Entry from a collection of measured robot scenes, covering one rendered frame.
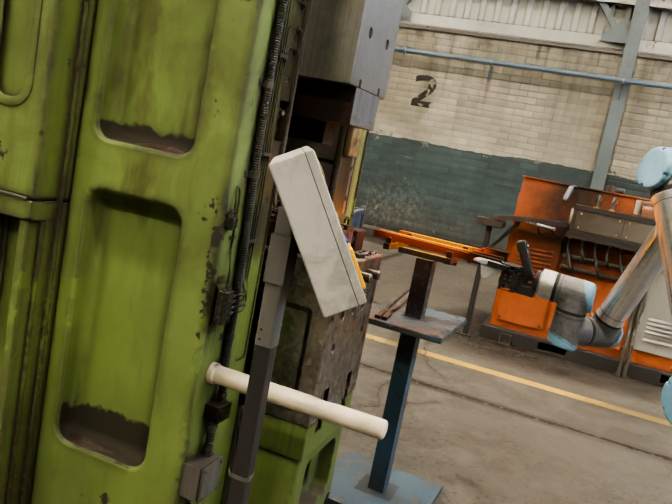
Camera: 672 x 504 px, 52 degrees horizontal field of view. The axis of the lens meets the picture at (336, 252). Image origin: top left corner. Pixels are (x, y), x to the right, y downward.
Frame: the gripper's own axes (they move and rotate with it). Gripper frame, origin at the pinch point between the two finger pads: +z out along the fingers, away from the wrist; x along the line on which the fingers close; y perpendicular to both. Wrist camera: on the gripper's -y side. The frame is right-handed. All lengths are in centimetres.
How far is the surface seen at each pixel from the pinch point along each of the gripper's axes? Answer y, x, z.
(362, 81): -42, -51, 32
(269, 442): 57, -58, 32
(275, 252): -4, -102, 21
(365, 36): -53, -55, 33
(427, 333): 27.3, -6.6, 8.2
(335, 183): -13, -19, 46
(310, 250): -8, -114, 9
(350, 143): -26, -18, 45
